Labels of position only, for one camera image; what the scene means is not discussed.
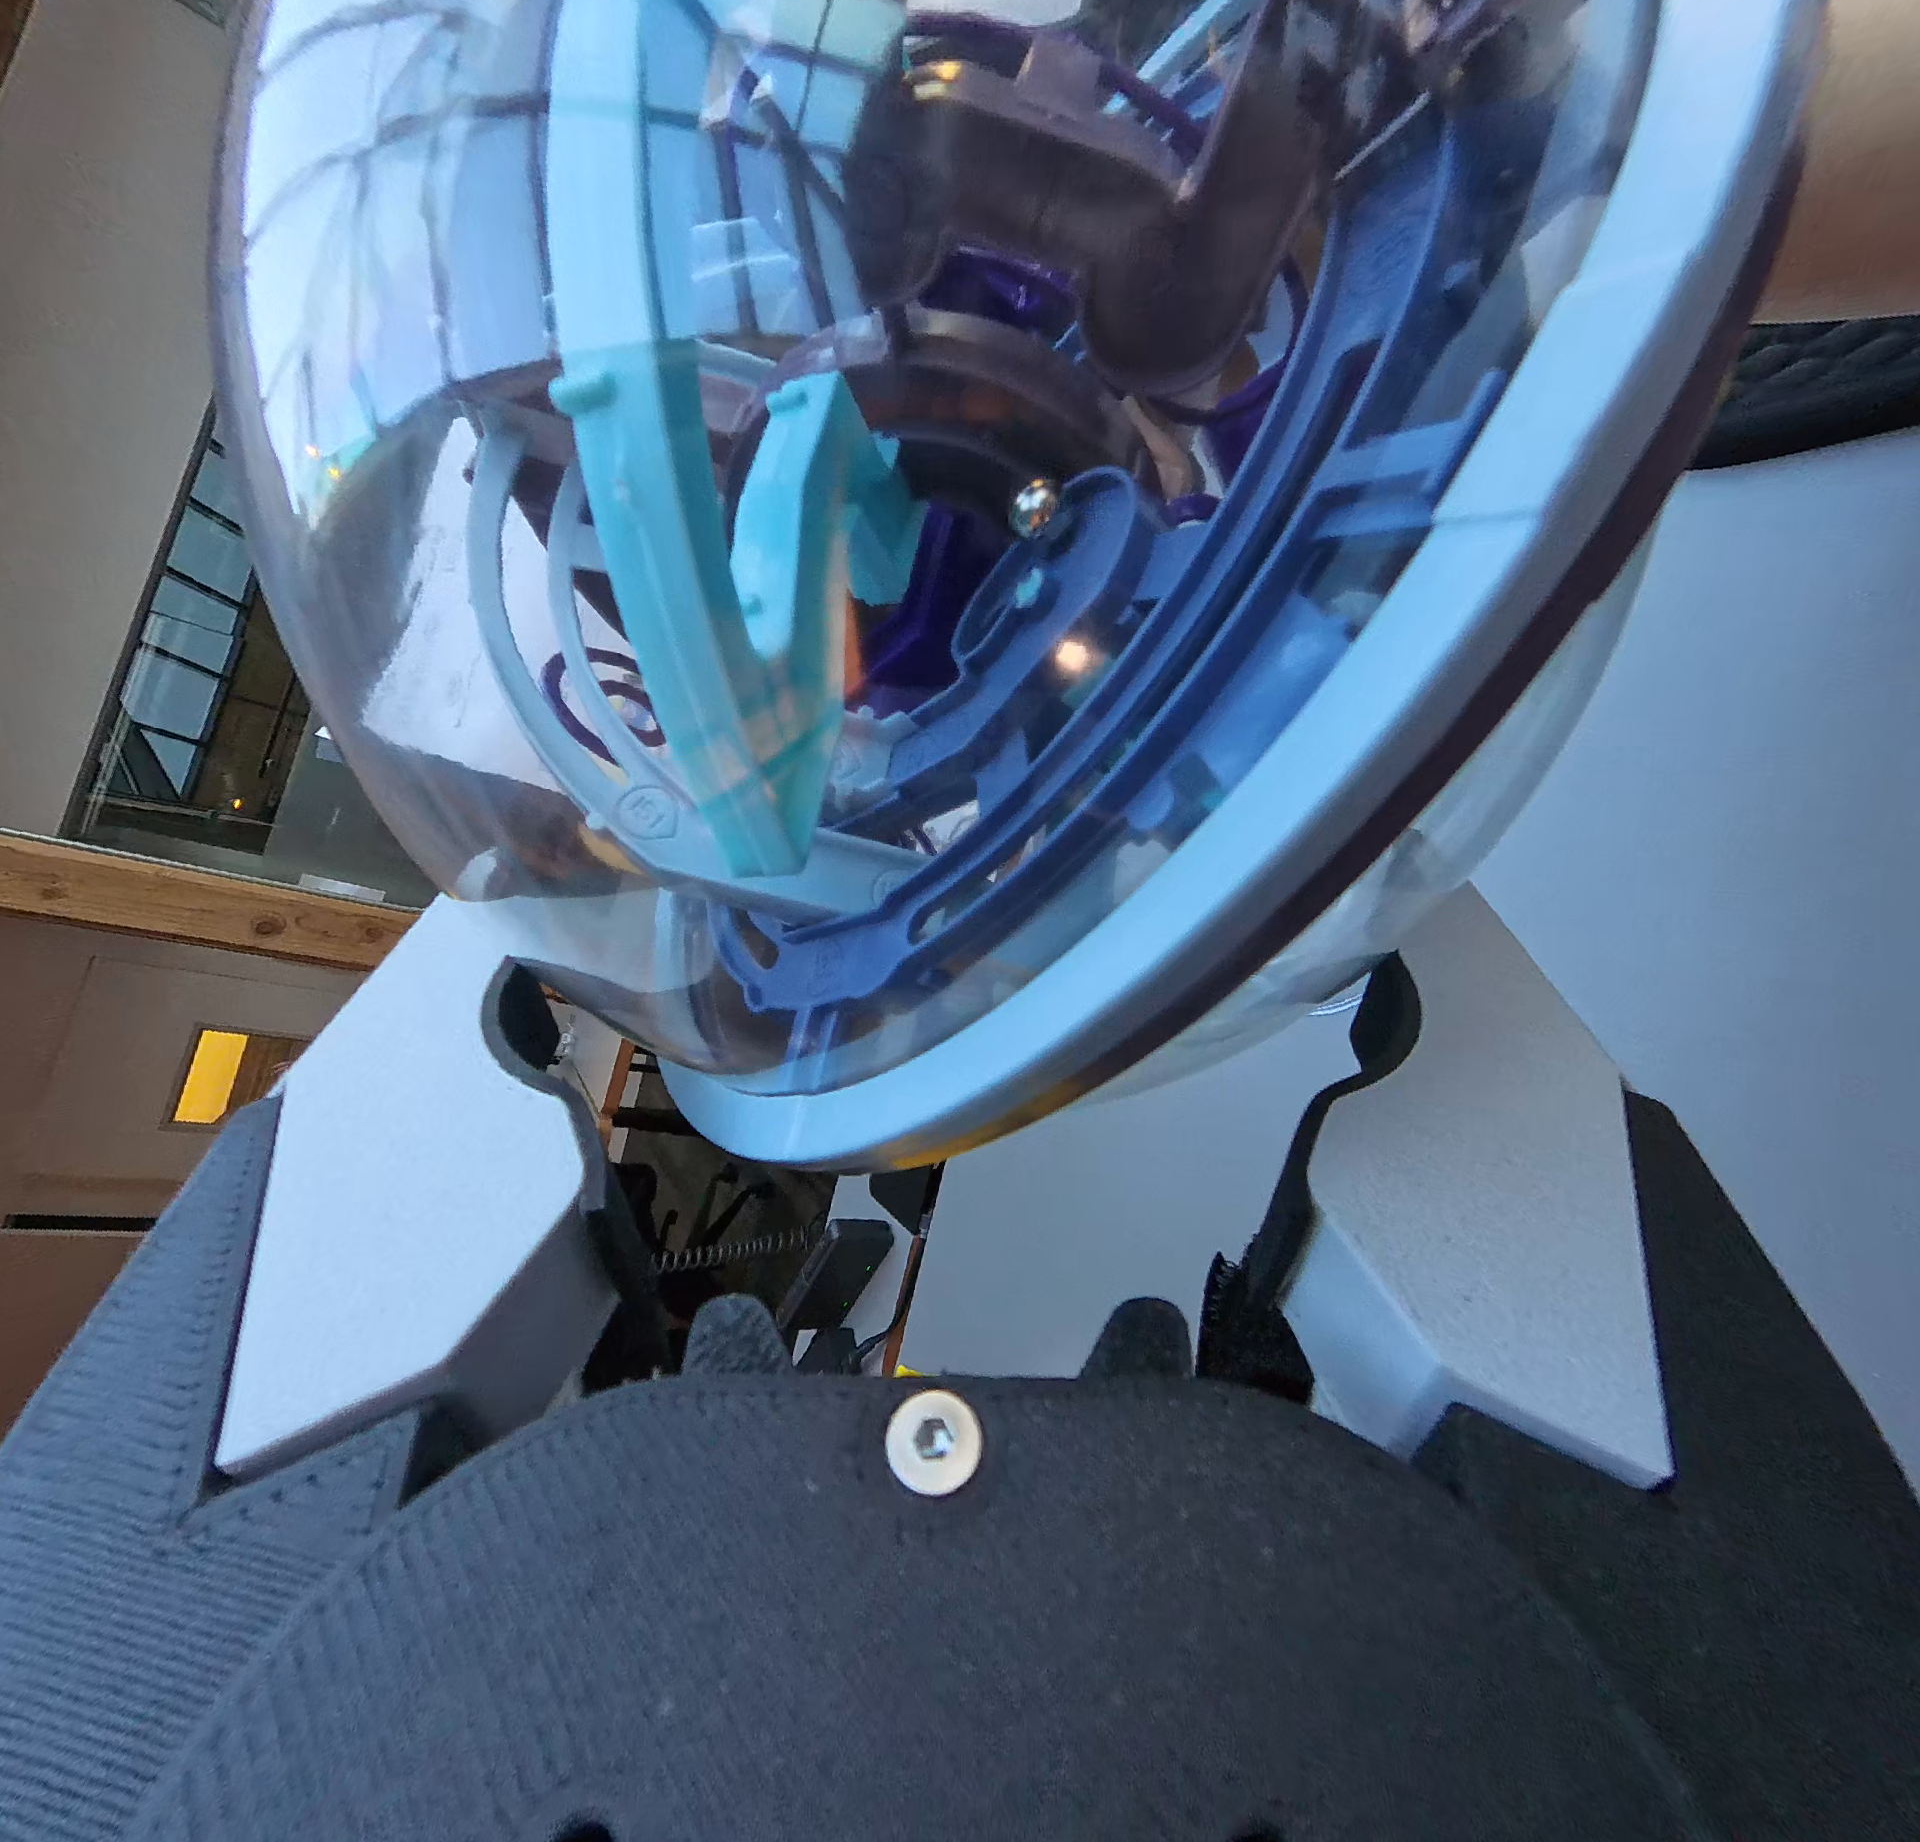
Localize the person's right forearm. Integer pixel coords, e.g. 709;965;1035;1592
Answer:
1749;0;1920;331

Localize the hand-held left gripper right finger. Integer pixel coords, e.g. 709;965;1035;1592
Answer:
1197;878;1679;1488

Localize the large glass window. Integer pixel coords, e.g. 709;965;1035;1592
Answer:
64;417;442;907

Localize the yellow lit window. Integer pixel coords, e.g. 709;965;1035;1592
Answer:
169;1028;295;1130

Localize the transparent maze ball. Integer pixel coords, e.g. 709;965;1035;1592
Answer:
211;0;1834;1176

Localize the wooden beam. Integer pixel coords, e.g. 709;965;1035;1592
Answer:
0;826;427;977

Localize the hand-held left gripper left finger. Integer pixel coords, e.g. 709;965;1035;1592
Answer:
218;889;670;1478

